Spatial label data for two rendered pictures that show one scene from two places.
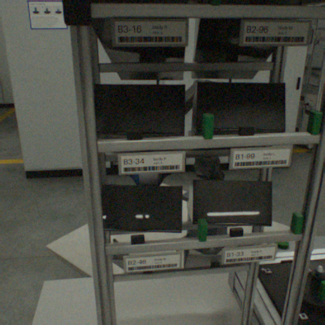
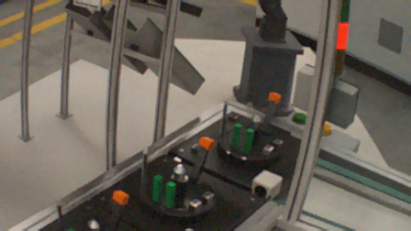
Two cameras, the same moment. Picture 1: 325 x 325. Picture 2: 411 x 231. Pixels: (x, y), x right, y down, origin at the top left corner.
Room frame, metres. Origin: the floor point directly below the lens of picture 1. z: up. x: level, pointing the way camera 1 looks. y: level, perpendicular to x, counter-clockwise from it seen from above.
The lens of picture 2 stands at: (-0.32, -1.06, 1.67)
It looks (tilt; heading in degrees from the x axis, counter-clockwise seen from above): 28 degrees down; 38
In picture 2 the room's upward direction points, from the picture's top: 7 degrees clockwise
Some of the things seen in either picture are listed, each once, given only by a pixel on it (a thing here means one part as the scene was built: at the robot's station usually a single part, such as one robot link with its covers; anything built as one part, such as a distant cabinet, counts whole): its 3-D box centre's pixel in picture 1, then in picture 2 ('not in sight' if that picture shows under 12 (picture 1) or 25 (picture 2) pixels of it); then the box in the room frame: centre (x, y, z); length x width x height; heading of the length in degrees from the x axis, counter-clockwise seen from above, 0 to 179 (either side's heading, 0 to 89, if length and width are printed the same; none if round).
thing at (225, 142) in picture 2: (315, 288); (250, 146); (0.68, -0.40, 0.98); 0.14 x 0.14 x 0.02
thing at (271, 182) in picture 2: not in sight; (266, 186); (0.59, -0.51, 0.97); 0.05 x 0.05 x 0.04; 7
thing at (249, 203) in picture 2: not in sight; (178, 183); (0.42, -0.43, 1.01); 0.24 x 0.24 x 0.13; 7
